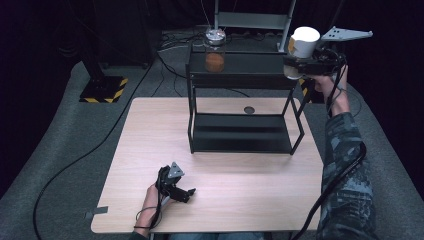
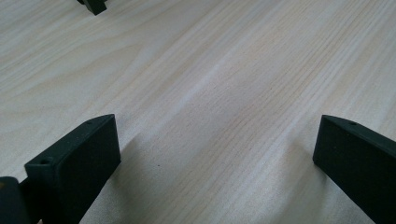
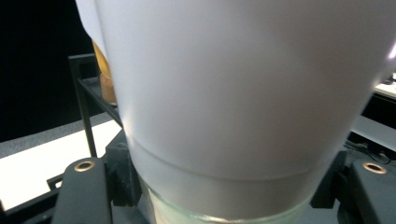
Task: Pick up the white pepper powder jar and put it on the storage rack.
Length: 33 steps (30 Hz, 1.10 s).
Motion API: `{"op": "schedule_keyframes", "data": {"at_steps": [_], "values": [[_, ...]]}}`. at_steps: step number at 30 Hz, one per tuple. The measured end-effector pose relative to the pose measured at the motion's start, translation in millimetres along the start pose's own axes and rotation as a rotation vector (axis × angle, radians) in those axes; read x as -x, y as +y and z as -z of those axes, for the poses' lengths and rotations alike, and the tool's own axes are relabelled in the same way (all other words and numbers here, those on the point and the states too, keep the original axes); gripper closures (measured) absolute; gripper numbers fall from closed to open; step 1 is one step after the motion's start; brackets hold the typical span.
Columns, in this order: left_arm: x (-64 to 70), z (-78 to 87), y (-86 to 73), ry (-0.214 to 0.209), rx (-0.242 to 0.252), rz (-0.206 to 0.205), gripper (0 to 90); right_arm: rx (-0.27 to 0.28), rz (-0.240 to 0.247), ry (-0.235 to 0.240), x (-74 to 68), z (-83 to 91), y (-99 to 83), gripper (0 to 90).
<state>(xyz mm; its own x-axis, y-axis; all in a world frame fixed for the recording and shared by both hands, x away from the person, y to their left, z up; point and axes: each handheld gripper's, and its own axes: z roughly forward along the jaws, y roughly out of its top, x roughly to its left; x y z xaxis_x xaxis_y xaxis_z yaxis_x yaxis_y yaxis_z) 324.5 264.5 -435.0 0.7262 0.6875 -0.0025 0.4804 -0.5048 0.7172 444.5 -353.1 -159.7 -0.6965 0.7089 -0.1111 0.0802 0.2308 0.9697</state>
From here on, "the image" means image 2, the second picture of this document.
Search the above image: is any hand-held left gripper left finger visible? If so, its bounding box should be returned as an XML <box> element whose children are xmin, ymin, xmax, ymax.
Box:
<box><xmin>24</xmin><ymin>113</ymin><xmax>121</xmax><ymax>224</ymax></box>

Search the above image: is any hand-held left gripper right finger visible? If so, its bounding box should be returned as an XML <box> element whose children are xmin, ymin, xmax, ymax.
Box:
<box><xmin>312</xmin><ymin>114</ymin><xmax>396</xmax><ymax>224</ymax></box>

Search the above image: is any black two-tier metal rack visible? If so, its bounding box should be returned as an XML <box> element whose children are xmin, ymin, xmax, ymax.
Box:
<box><xmin>77</xmin><ymin>0</ymin><xmax>107</xmax><ymax>16</ymax></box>

